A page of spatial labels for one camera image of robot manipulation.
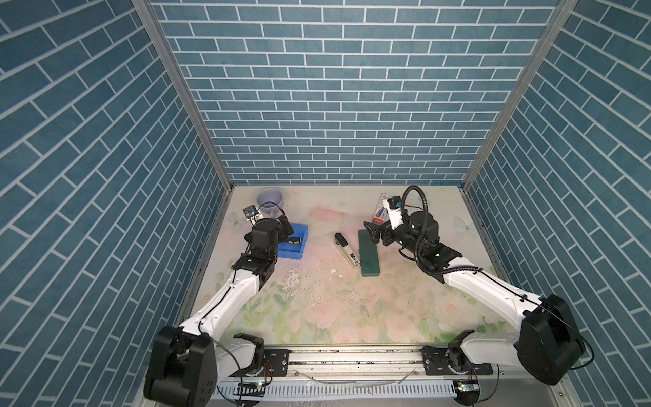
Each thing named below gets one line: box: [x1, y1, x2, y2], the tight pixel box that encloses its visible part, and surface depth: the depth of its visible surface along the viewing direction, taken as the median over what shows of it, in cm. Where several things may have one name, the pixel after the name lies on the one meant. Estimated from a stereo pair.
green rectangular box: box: [357, 228, 380, 277], surface depth 95 cm
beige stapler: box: [333, 232, 361, 269], surface depth 96 cm
